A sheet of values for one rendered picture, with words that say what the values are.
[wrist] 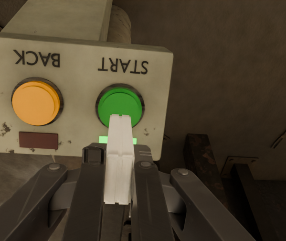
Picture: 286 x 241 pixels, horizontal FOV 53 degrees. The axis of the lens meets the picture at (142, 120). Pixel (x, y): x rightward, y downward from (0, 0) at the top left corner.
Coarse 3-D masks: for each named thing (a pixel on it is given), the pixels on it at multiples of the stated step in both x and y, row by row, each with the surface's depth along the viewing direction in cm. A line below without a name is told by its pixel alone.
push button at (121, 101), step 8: (112, 88) 26; (120, 88) 26; (104, 96) 26; (112, 96) 26; (120, 96) 26; (128, 96) 26; (136, 96) 26; (104, 104) 26; (112, 104) 26; (120, 104) 26; (128, 104) 26; (136, 104) 26; (104, 112) 26; (112, 112) 26; (120, 112) 26; (128, 112) 26; (136, 112) 26; (104, 120) 27; (136, 120) 27
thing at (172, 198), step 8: (136, 144) 18; (136, 152) 17; (144, 152) 18; (136, 160) 16; (144, 160) 16; (152, 160) 16; (160, 176) 15; (168, 176) 15; (168, 184) 14; (168, 192) 14; (176, 192) 14; (168, 200) 14; (176, 200) 14; (168, 208) 14; (176, 208) 14; (184, 208) 14
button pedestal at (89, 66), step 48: (48, 0) 37; (96, 0) 39; (0, 48) 25; (48, 48) 25; (96, 48) 25; (144, 48) 26; (0, 96) 26; (96, 96) 27; (144, 96) 27; (0, 144) 28; (144, 144) 29
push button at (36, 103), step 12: (24, 84) 25; (36, 84) 25; (24, 96) 25; (36, 96) 25; (48, 96) 25; (24, 108) 25; (36, 108) 26; (48, 108) 26; (24, 120) 26; (36, 120) 26; (48, 120) 26
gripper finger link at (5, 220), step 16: (32, 176) 13; (48, 176) 13; (64, 176) 14; (16, 192) 12; (32, 192) 12; (48, 192) 12; (0, 208) 11; (16, 208) 11; (32, 208) 11; (0, 224) 10; (16, 224) 10; (32, 224) 11; (48, 224) 13; (0, 240) 9; (16, 240) 10; (32, 240) 11
